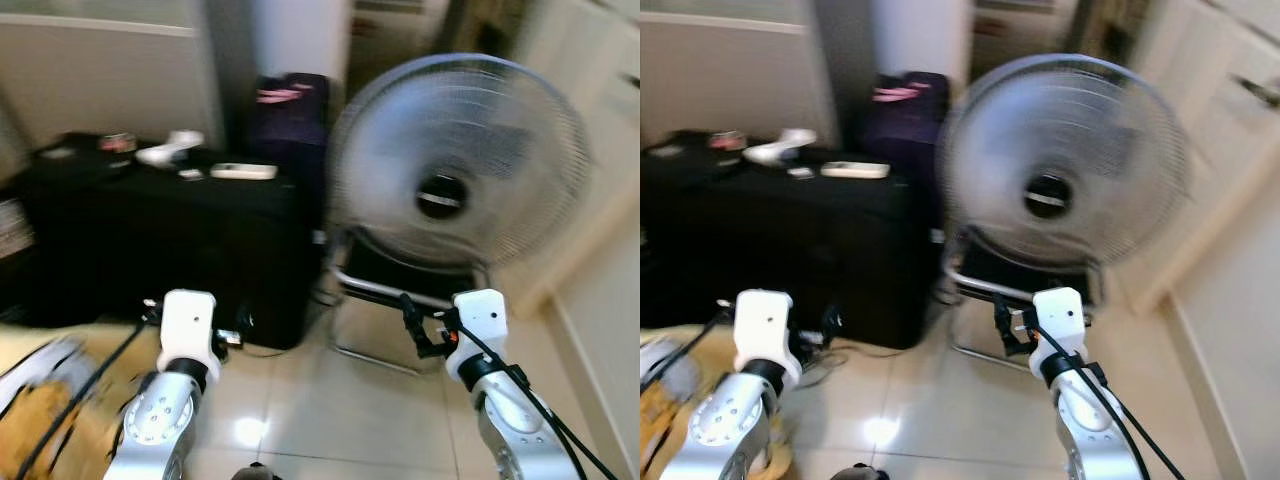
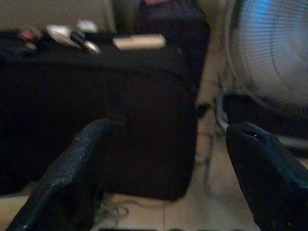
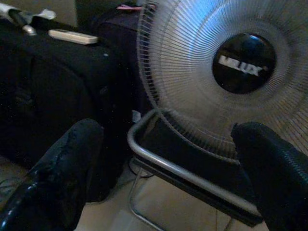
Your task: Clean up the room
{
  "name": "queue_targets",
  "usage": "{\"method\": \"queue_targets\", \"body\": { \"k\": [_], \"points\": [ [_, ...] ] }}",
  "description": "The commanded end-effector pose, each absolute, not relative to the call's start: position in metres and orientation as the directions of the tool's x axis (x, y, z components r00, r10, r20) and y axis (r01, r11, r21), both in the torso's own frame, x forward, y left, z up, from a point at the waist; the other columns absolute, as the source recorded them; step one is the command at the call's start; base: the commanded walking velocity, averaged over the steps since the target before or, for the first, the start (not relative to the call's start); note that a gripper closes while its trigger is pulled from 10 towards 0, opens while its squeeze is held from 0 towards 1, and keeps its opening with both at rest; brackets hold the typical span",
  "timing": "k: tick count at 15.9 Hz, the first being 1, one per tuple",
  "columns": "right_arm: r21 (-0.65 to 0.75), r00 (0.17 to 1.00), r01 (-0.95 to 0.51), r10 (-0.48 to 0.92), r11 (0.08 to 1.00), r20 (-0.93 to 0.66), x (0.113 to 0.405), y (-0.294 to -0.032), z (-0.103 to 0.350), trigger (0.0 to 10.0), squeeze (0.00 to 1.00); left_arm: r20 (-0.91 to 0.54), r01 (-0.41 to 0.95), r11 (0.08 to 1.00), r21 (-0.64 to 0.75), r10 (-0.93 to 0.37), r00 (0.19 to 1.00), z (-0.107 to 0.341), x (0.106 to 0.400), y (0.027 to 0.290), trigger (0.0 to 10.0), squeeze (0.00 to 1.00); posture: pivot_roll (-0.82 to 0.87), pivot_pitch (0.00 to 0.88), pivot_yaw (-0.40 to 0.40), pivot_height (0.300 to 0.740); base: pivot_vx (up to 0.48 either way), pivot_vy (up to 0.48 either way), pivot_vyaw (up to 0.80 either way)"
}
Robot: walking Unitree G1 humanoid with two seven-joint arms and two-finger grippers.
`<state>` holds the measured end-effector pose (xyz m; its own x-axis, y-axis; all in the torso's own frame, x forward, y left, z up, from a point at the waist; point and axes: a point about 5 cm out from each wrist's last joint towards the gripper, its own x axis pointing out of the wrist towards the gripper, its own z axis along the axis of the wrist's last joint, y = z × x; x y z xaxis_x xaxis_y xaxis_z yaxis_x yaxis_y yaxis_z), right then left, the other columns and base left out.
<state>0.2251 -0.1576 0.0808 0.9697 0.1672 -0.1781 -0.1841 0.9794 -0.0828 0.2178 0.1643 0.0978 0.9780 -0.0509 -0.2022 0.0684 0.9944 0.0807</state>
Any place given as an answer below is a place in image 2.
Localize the black and silver tool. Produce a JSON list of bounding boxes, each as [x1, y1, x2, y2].
[[70, 31, 102, 54]]

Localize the small white object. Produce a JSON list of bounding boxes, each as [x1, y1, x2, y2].
[[76, 20, 99, 34]]

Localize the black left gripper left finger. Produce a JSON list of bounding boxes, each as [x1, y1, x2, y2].
[[6, 117, 127, 231]]

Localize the white electric fan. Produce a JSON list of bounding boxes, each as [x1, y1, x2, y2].
[[223, 0, 308, 150]]

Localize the black fabric suitcase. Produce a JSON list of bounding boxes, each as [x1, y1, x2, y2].
[[0, 4, 210, 201]]

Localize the small red object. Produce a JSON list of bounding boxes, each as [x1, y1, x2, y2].
[[18, 29, 41, 46]]

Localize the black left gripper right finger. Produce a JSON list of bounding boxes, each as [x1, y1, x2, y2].
[[225, 122, 308, 231]]

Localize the white oblong case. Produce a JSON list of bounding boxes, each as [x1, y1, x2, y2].
[[112, 33, 167, 51]]

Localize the silver oval object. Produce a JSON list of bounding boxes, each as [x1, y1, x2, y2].
[[46, 24, 73, 44]]

